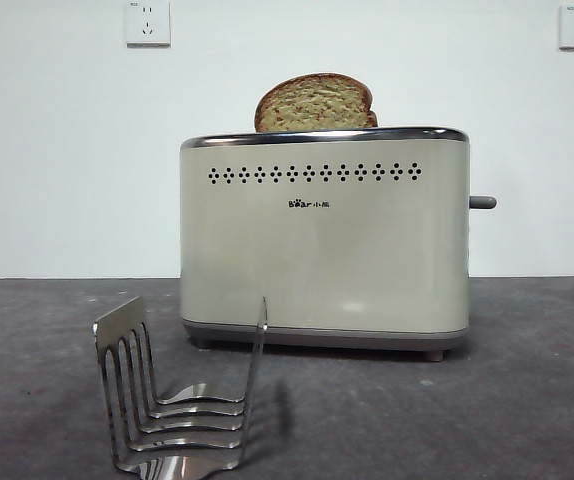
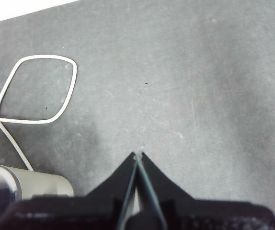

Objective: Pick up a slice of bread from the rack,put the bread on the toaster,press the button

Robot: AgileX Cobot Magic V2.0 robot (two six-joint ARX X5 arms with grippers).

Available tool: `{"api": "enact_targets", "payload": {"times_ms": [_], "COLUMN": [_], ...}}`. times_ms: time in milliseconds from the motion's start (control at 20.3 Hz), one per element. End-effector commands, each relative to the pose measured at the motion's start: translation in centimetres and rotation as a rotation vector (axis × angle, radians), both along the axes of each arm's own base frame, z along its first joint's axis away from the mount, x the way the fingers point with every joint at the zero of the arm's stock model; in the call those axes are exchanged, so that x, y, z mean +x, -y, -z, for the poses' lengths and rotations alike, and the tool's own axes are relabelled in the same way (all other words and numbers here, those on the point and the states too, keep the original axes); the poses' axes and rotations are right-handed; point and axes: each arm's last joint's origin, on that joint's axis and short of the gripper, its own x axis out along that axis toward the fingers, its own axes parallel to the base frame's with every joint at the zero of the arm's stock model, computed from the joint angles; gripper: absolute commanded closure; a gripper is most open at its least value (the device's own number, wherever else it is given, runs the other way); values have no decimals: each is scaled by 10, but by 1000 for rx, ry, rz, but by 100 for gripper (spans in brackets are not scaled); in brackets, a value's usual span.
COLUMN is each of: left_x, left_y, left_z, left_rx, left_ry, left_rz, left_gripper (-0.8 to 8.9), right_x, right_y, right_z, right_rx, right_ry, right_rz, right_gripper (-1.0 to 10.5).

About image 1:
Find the brown-crusted bread slice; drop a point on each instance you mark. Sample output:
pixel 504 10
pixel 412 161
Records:
pixel 312 105

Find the grey toaster lever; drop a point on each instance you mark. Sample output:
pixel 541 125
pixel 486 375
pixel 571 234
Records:
pixel 484 202

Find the cream toaster with chrome top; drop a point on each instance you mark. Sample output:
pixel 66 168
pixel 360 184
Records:
pixel 367 250

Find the shiny steel toast rack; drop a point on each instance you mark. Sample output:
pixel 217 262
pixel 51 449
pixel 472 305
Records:
pixel 117 350

